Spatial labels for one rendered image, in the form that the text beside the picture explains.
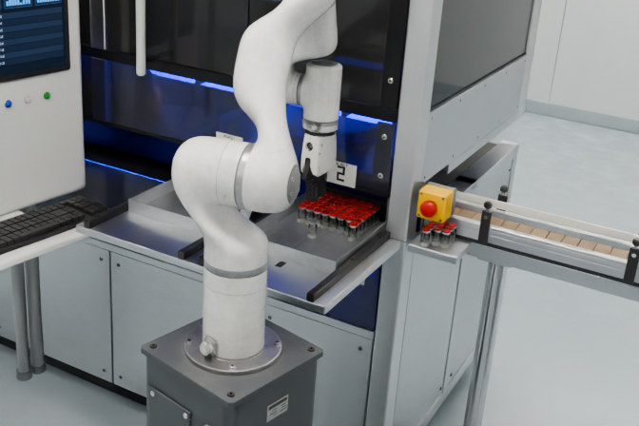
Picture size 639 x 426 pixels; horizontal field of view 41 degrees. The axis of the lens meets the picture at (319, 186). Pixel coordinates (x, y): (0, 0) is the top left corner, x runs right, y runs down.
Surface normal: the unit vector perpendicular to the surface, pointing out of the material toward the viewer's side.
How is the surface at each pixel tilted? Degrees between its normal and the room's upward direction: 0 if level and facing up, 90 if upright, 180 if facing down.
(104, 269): 90
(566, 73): 90
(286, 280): 0
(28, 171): 90
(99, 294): 90
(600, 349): 0
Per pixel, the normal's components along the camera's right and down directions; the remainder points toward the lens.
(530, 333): 0.07, -0.93
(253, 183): -0.24, 0.12
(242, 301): 0.29, 0.37
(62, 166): 0.80, 0.27
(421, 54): -0.48, 0.29
